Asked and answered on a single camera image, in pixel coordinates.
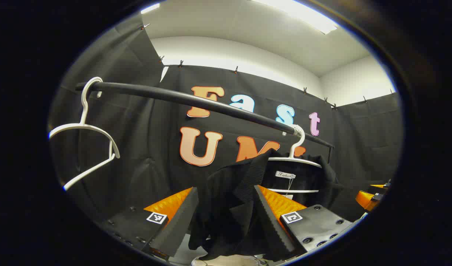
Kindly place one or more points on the black backdrop cloth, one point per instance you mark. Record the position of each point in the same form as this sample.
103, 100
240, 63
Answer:
137, 147

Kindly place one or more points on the white plastic hanger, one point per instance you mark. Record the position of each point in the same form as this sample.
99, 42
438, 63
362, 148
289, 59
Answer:
82, 125
294, 159

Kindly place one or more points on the long ceiling light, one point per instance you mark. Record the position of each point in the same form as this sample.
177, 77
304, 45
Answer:
303, 14
150, 8

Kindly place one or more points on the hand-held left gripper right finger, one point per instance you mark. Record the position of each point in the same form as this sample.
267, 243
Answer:
274, 225

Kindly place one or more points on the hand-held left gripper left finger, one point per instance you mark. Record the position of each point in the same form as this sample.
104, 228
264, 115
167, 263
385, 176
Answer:
178, 229

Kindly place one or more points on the white laundry hamper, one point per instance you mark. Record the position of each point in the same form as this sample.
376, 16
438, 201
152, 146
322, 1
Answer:
229, 261

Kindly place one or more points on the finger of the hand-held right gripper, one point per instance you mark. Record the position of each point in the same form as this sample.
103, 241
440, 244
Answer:
379, 186
366, 200

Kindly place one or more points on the black knit cardigan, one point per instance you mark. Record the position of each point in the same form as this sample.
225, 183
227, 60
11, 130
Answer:
226, 199

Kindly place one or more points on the row of black clips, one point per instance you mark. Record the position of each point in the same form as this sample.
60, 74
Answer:
236, 70

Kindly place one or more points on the black clothes rack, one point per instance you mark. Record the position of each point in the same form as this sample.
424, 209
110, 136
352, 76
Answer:
174, 97

